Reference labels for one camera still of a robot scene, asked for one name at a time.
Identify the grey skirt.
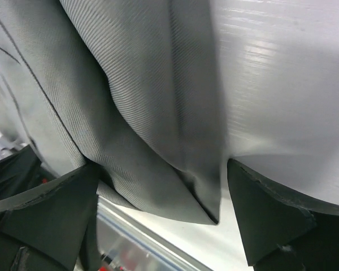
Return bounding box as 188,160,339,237
0,1,224,225

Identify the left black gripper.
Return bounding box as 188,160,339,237
0,146,45,200

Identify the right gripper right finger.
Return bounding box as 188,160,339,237
227,159,339,270

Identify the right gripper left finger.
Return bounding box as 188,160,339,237
0,164,102,270

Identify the aluminium frame rail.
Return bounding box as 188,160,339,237
97,201,210,270

